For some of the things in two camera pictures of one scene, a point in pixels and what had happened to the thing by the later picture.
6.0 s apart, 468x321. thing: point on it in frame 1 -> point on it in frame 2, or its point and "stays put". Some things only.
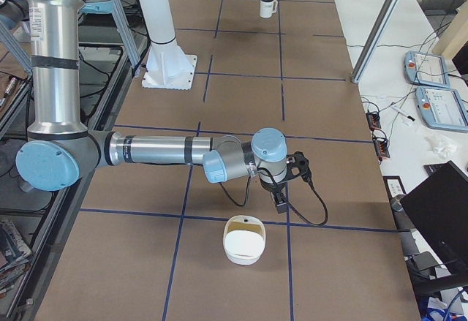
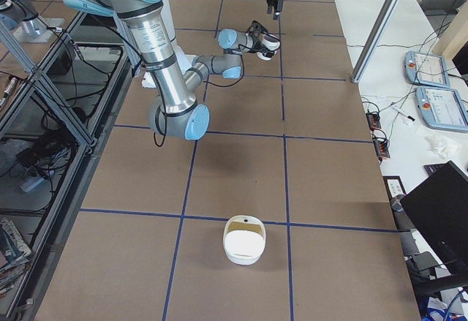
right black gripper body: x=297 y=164 -> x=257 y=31
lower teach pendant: x=442 y=108 stays put
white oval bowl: x=244 y=239 stays put
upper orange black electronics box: x=374 y=121 stays put
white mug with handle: x=266 y=9 -> x=270 y=44
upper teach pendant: x=420 y=68 stays put
